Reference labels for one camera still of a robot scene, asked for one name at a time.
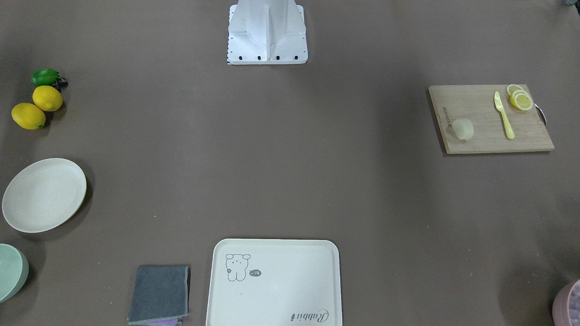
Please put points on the cream round plate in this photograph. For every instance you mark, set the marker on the cream round plate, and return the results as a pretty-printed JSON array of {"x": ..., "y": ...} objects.
[{"x": 44, "y": 195}]

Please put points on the cream rabbit tray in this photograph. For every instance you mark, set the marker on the cream rabbit tray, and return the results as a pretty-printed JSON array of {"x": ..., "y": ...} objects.
[{"x": 275, "y": 282}]

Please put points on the grey folded cloth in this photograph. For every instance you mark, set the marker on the grey folded cloth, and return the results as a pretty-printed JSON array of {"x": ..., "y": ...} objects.
[{"x": 160, "y": 295}]

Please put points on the wooden cutting board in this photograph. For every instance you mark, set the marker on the wooden cutting board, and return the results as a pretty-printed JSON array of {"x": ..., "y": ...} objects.
[{"x": 476, "y": 104}]

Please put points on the yellow plastic knife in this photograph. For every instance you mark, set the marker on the yellow plastic knife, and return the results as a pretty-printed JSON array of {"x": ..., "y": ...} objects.
[{"x": 505, "y": 120}]

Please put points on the lemon slice back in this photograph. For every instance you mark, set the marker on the lemon slice back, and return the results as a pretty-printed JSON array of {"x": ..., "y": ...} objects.
[{"x": 511, "y": 88}]

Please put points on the lemon slice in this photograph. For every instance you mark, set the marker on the lemon slice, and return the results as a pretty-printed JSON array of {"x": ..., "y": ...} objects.
[
  {"x": 521, "y": 100},
  {"x": 511, "y": 88}
]

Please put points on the lemon slice front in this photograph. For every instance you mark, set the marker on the lemon slice front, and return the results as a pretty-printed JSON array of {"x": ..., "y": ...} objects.
[{"x": 521, "y": 100}]

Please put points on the dark purple fruit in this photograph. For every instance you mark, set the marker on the dark purple fruit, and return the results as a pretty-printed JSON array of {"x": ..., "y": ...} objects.
[{"x": 60, "y": 83}]

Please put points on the yellow lemon upper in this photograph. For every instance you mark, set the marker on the yellow lemon upper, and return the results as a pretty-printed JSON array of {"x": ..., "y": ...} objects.
[{"x": 47, "y": 98}]

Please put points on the yellow lemon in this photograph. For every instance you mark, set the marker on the yellow lemon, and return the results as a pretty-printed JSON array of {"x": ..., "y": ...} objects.
[
  {"x": 47, "y": 98},
  {"x": 28, "y": 116}
]

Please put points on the green plastic lime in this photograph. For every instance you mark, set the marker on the green plastic lime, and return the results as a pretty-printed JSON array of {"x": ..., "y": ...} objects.
[{"x": 45, "y": 77}]

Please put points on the yellow lemon lower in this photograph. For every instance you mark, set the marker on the yellow lemon lower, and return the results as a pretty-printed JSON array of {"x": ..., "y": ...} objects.
[{"x": 28, "y": 116}]

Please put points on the light green bowl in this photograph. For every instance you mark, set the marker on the light green bowl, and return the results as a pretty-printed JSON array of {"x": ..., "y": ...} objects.
[{"x": 14, "y": 270}]

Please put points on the pink bowl with ice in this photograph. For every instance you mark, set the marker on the pink bowl with ice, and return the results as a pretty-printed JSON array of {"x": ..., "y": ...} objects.
[{"x": 566, "y": 305}]

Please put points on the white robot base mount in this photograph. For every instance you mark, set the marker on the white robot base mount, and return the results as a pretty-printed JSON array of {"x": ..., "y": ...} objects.
[{"x": 266, "y": 32}]

